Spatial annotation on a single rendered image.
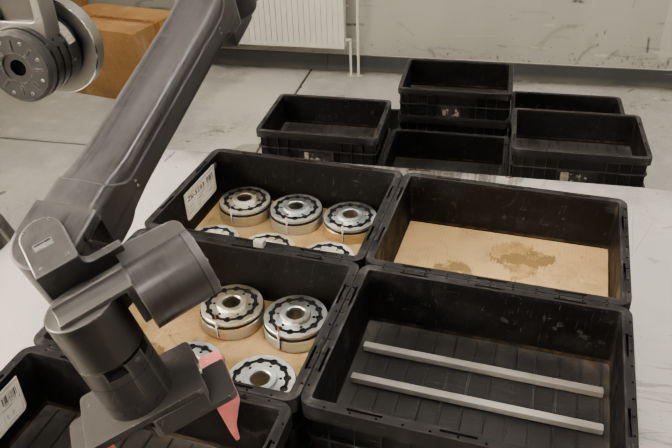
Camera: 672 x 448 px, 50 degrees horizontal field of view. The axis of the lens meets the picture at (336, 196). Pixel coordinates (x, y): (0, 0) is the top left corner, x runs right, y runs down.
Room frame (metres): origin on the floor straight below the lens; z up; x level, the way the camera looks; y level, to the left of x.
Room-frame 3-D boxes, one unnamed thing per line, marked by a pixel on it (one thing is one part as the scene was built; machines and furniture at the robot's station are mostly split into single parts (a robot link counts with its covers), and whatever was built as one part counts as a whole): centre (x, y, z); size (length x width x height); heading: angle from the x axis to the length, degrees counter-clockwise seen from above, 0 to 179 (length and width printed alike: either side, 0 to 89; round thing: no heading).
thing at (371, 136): (2.17, 0.02, 0.37); 0.40 x 0.30 x 0.45; 76
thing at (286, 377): (0.73, 0.12, 0.86); 0.10 x 0.10 x 0.01
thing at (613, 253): (0.98, -0.28, 0.87); 0.40 x 0.30 x 0.11; 71
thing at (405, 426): (0.70, -0.18, 0.92); 0.40 x 0.30 x 0.02; 71
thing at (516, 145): (1.98, -0.76, 0.37); 0.40 x 0.30 x 0.45; 76
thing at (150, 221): (1.11, 0.10, 0.92); 0.40 x 0.30 x 0.02; 71
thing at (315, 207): (1.18, 0.08, 0.86); 0.10 x 0.10 x 0.01
